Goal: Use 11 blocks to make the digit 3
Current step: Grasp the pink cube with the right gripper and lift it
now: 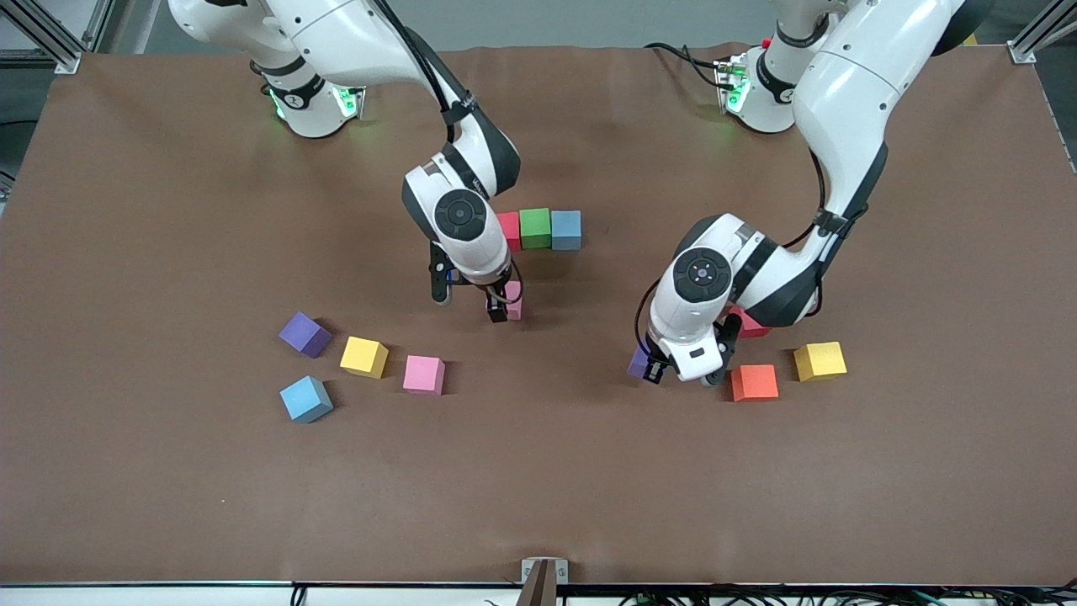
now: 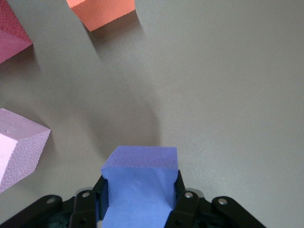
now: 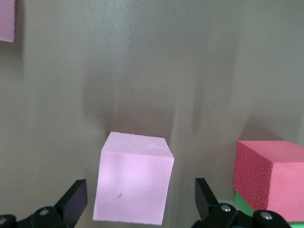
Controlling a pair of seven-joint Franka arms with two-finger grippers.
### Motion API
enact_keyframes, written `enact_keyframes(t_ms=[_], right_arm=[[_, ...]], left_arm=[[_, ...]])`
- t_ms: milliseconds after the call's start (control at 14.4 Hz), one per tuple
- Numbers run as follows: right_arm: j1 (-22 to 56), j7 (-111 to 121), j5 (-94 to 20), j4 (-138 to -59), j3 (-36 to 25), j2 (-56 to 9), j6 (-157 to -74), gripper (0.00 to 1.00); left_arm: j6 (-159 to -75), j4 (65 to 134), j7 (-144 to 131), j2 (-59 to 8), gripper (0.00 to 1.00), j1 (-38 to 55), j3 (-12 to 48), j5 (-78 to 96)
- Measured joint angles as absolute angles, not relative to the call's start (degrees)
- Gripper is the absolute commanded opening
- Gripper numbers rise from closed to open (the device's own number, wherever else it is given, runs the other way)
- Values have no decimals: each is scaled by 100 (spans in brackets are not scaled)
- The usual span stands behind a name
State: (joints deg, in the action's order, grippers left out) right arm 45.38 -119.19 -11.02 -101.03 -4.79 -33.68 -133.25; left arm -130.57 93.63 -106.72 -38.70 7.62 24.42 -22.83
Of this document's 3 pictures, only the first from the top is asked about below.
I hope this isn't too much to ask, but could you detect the green foam cube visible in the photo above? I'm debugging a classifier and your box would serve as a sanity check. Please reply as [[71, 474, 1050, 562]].
[[519, 208, 553, 251]]

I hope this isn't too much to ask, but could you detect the light blue foam cube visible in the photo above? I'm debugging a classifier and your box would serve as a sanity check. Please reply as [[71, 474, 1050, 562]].
[[550, 210, 583, 252], [279, 375, 334, 423]]

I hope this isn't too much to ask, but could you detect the yellow foam cube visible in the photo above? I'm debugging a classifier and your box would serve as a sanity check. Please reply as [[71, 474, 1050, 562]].
[[339, 336, 390, 380], [793, 341, 847, 383]]

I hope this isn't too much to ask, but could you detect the orange foam cube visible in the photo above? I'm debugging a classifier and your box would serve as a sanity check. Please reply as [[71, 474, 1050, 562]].
[[729, 364, 779, 402]]

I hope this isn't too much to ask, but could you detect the brown table cover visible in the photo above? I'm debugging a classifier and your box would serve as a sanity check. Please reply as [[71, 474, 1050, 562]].
[[0, 42, 1077, 587]]

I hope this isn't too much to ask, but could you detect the aluminium frame post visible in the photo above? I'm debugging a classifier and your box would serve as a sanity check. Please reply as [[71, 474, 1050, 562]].
[[0, 0, 82, 75], [1008, 0, 1077, 66]]

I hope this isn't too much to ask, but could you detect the aluminium frame strut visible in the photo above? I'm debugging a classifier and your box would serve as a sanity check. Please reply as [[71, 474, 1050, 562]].
[[82, 0, 116, 53]]

